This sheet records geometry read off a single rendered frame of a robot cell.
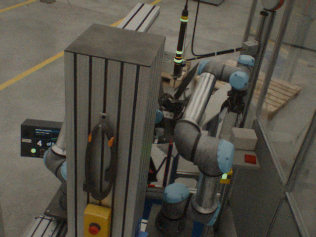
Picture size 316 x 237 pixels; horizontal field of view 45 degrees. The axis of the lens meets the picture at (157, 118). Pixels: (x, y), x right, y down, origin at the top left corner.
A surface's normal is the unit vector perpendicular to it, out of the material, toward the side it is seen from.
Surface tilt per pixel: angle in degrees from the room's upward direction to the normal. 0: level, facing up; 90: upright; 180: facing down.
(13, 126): 0
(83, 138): 90
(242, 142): 90
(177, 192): 8
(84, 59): 90
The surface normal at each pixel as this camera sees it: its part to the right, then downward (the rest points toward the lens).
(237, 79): -0.35, 0.47
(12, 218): 0.11, -0.84
